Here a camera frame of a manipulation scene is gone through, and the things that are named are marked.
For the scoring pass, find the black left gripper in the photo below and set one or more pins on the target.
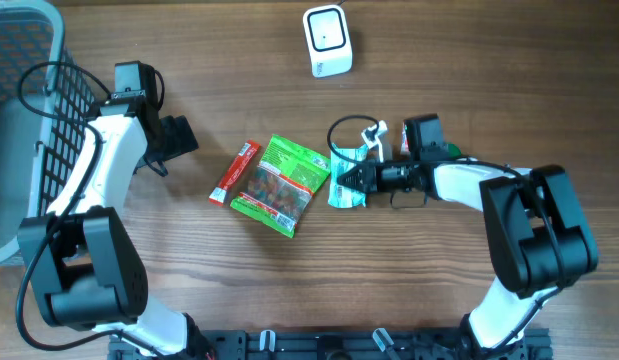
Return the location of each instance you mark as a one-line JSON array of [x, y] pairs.
[[182, 139]]

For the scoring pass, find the mint wet wipes packet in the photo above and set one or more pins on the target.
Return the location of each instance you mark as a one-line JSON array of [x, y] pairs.
[[340, 196]]

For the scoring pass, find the white barcode scanner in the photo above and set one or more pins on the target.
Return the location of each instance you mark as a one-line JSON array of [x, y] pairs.
[[328, 40]]

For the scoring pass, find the red small carton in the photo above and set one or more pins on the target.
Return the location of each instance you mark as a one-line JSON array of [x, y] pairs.
[[404, 147]]

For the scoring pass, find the grey plastic mesh basket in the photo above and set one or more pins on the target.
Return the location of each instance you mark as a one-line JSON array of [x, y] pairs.
[[42, 100]]

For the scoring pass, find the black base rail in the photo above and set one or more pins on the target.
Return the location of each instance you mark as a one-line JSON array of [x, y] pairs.
[[420, 344]]

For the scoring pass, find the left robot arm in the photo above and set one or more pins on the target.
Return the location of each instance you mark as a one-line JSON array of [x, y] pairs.
[[84, 279]]

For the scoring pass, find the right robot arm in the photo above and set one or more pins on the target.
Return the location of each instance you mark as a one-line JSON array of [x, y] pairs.
[[539, 239]]

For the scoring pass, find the red stick sachet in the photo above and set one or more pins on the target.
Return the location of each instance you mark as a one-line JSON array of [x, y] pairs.
[[219, 195]]

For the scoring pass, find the green-lidded jar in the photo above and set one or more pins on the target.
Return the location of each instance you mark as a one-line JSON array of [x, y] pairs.
[[454, 149]]

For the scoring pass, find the green candy bag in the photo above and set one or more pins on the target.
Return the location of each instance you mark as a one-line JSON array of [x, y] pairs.
[[282, 185]]

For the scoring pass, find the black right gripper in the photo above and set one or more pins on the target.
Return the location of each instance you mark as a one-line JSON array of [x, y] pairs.
[[372, 180]]

